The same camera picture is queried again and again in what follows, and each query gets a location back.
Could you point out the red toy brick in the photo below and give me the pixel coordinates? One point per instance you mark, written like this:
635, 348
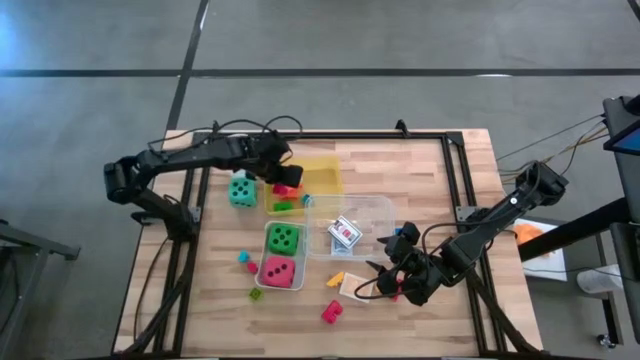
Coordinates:
397, 295
332, 312

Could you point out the yellow translucent bin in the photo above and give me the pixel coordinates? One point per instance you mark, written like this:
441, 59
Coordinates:
322, 175

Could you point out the white paper sheet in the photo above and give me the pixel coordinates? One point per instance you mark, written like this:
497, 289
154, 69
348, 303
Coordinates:
550, 265

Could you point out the small blue toy cube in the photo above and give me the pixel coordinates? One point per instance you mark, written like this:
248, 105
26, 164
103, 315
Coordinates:
306, 199

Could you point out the white plastic bin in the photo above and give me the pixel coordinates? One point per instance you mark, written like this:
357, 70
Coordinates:
302, 240

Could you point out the teal foam die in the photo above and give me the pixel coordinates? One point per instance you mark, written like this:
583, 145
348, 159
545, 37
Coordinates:
242, 192

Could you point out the orange toy block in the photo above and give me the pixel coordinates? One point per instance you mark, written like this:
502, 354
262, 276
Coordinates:
295, 192

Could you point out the white object on floor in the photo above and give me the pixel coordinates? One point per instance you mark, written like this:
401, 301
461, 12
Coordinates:
597, 280

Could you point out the green toy brick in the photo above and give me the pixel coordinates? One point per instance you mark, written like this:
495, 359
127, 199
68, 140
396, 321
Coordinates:
283, 206

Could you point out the monitor with blue screen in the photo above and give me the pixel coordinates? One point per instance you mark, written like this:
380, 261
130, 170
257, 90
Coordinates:
627, 141

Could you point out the orange object on paper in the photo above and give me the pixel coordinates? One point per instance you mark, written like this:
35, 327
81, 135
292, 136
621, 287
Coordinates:
529, 234

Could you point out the pink-red toy brick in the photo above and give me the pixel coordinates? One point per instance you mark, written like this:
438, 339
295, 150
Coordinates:
280, 189

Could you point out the green foam die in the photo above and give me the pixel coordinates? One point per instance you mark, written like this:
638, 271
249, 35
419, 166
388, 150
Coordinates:
283, 239

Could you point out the black table clamp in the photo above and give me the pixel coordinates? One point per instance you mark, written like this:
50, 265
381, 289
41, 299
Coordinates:
401, 126
215, 125

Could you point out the pink foam die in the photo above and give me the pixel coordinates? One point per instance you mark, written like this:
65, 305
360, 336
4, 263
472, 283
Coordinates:
277, 272

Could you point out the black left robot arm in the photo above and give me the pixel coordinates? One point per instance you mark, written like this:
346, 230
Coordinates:
170, 157

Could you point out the yellow wedge toy block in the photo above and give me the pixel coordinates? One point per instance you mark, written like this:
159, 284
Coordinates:
336, 280

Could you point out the black aluminium table frame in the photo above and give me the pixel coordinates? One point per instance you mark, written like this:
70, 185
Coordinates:
375, 135

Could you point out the small teal toy block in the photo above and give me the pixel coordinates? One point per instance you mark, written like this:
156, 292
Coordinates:
243, 257

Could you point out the black monitor stand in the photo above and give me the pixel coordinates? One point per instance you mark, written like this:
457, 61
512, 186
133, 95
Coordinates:
575, 227

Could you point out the stand caster wheel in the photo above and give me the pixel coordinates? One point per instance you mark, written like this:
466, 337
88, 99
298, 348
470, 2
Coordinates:
605, 341

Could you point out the grey metal bracket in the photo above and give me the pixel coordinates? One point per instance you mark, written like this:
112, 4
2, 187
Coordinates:
465, 214

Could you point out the clear plastic container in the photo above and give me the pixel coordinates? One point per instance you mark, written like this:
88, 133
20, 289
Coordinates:
370, 210

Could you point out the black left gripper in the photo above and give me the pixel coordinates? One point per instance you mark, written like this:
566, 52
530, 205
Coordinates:
262, 152

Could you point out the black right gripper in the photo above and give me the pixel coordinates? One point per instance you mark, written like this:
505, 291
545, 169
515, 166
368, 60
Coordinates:
425, 275

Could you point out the grey side table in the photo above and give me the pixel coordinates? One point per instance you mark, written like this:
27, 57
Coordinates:
35, 242

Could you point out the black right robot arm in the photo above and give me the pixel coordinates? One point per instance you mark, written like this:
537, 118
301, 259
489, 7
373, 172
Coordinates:
500, 212

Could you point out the small green toy block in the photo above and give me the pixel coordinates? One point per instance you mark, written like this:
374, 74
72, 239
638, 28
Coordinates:
256, 294

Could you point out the small red toy block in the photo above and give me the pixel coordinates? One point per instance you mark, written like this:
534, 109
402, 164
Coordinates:
252, 268

